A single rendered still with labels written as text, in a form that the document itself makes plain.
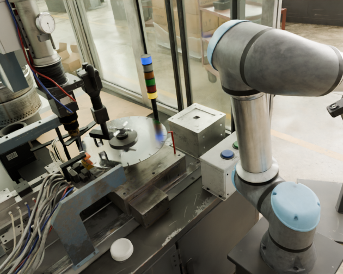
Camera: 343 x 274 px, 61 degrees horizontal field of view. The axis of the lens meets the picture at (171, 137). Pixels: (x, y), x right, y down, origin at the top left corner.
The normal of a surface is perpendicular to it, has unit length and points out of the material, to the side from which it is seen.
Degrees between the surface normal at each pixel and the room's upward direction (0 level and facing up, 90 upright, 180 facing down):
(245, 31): 24
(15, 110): 90
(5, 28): 90
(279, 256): 73
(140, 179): 0
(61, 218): 90
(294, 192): 7
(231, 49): 63
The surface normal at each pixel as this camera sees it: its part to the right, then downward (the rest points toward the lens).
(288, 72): -0.22, 0.46
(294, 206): -0.07, -0.75
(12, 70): 0.68, 0.34
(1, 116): 0.24, 0.53
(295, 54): -0.04, -0.06
